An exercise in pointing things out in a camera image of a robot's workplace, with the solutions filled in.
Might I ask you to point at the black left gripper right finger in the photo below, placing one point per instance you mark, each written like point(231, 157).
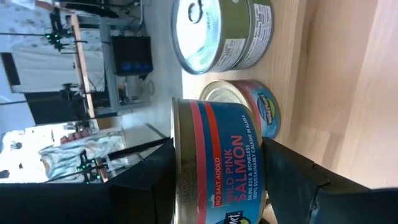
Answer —
point(289, 186)

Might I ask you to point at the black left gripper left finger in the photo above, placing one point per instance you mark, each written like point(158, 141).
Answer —
point(149, 186)

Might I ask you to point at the olive green tuna can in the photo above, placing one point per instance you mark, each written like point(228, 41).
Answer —
point(261, 34)
point(202, 37)

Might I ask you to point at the colourful cloth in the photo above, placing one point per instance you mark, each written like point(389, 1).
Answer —
point(77, 155)

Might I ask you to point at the black computer box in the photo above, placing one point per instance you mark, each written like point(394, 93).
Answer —
point(132, 56)

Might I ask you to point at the wooden beam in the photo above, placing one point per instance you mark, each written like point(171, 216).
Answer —
point(82, 62)

